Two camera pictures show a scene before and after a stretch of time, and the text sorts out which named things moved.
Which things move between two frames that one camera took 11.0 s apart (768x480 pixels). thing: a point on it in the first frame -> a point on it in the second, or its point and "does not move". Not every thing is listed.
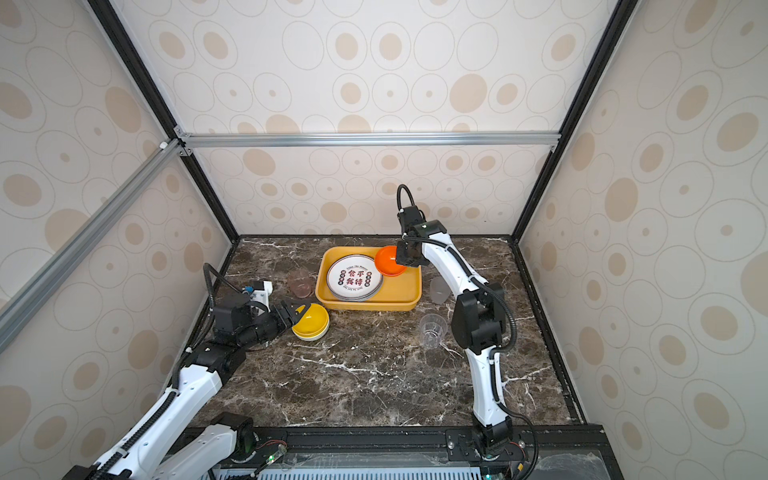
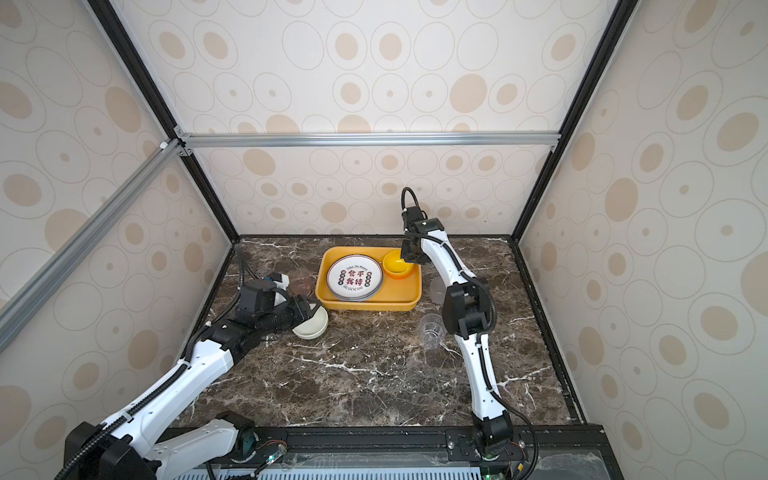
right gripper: x=401 y=258 does not move
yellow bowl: x=313 y=322 -> x=394 y=265
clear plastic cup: x=433 y=328 does not move
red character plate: x=354 y=278 does not move
